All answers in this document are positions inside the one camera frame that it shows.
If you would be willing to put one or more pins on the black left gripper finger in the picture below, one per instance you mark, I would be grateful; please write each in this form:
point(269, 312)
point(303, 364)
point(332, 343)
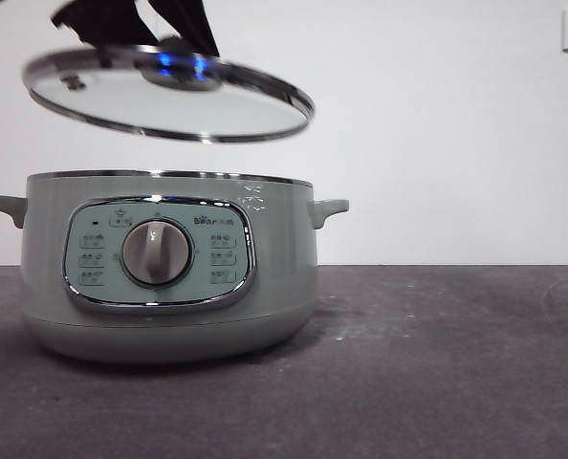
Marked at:
point(183, 19)
point(107, 21)

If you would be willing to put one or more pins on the glass lid with green knob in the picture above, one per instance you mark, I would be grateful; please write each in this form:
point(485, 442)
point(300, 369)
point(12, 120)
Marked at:
point(169, 110)

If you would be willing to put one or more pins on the pale green electric pot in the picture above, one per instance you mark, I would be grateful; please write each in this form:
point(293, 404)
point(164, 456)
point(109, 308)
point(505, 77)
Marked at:
point(284, 268)

